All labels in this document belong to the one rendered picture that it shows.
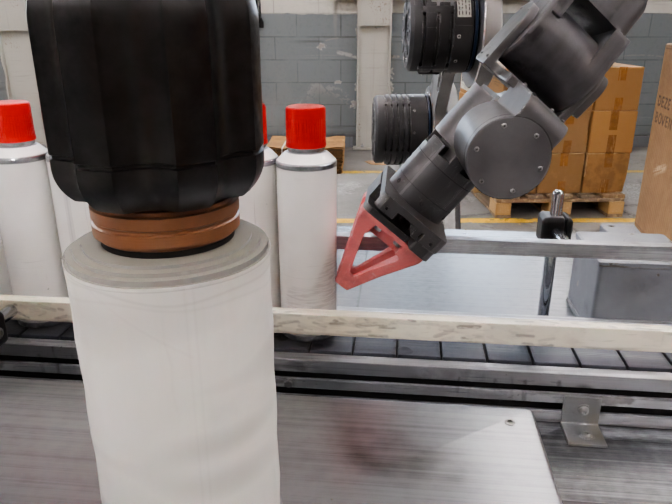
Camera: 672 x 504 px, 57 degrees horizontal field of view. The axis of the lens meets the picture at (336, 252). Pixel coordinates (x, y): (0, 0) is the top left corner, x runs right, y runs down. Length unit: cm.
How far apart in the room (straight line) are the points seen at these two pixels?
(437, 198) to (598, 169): 366
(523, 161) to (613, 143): 371
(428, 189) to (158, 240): 31
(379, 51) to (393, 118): 438
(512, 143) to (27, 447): 38
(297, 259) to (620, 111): 368
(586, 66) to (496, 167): 12
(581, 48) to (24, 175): 46
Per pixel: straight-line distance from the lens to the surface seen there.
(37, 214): 61
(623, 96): 413
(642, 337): 57
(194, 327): 24
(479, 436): 46
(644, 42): 663
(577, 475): 53
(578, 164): 410
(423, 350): 56
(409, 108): 161
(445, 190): 51
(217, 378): 25
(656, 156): 100
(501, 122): 43
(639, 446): 58
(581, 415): 58
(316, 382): 55
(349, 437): 45
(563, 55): 50
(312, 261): 53
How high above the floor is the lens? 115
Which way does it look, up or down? 20 degrees down
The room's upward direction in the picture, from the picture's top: straight up
